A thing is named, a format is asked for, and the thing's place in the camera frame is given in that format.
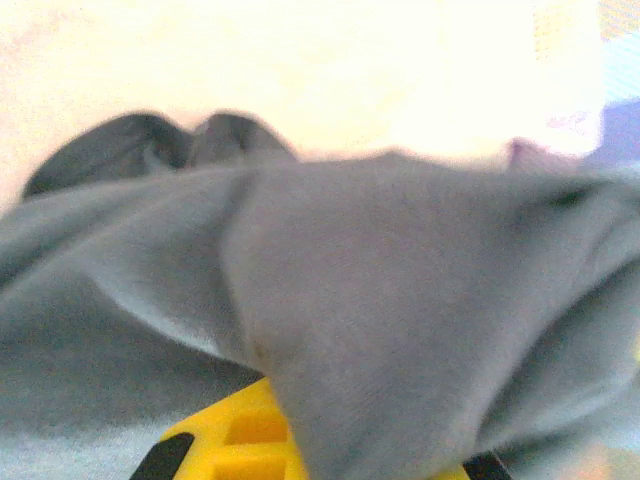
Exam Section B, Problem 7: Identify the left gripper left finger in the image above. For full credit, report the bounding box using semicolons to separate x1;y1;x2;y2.
128;377;312;480

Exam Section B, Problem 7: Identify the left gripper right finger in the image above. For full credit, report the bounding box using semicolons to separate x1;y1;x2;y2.
439;450;514;480

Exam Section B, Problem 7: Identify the grey-blue t-shirt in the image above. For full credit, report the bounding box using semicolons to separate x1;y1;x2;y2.
0;112;640;480

